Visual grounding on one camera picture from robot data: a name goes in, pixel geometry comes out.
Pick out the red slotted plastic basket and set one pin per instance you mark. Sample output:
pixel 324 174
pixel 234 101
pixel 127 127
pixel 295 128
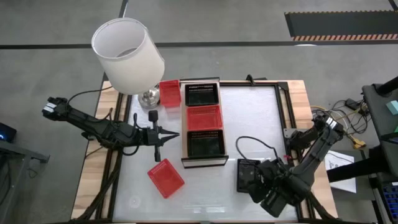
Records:
pixel 166 179
pixel 204 119
pixel 169 95

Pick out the black power adapter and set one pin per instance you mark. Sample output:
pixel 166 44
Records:
pixel 353 104

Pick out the black device with blue light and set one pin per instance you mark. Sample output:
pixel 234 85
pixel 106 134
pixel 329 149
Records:
pixel 7 132

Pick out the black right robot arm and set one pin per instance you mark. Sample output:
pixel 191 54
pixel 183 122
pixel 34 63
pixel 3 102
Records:
pixel 311 155

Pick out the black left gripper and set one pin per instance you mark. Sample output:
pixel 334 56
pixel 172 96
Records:
pixel 154 137

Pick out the black clamp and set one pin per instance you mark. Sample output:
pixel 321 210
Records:
pixel 250 80

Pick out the black rolling cart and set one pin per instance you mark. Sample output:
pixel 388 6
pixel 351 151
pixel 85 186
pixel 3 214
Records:
pixel 379 124

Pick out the wooden shelf with black frame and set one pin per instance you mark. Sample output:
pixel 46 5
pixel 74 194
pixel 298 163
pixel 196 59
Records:
pixel 203 161

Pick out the grey metal bracket plate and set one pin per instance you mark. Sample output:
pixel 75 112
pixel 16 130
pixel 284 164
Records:
pixel 289 133

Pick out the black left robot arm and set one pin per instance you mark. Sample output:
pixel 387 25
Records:
pixel 93 126

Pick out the black aluminium rig frame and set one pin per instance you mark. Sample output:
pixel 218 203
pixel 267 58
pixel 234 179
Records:
pixel 279 109

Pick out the white paper sheet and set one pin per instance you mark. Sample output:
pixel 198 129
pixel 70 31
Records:
pixel 339 158

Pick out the white shade silver lamp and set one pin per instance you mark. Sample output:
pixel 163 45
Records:
pixel 127 62

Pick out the teal block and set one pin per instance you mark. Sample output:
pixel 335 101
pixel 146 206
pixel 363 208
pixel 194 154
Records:
pixel 393 107

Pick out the grey metal stand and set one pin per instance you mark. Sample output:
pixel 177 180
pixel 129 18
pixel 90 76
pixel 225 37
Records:
pixel 18 152

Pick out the black slotted plastic basket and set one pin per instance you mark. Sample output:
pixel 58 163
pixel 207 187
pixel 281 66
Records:
pixel 202 98
pixel 242 174
pixel 206 146

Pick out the black hazard-striped floor mat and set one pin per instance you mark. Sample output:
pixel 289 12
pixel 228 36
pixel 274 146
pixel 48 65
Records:
pixel 342 25

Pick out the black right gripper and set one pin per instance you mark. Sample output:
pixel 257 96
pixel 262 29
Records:
pixel 267 177

